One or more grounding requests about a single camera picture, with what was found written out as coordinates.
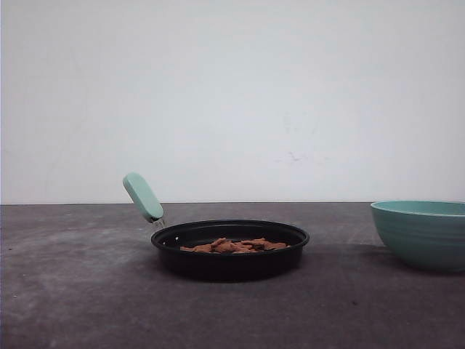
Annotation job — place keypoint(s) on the pile of brown beef cubes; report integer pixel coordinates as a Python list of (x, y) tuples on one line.
[(225, 246)]

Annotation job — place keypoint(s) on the black frying pan teal handle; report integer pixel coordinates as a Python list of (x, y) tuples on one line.
[(209, 266)]

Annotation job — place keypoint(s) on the teal ceramic bowl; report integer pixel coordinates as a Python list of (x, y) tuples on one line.
[(424, 234)]

